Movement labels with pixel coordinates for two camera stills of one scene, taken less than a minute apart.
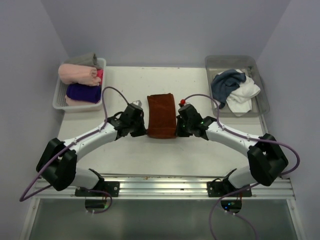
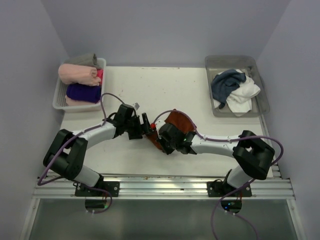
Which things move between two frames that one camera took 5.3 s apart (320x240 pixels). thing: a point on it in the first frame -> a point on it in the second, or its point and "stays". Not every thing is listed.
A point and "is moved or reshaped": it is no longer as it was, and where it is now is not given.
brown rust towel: [162, 116] is moved or reshaped
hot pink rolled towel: [100, 74] stays
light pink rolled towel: [72, 73] stays
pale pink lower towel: [70, 102] stays
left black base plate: [112, 187] stays
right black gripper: [179, 132] -> [168, 151]
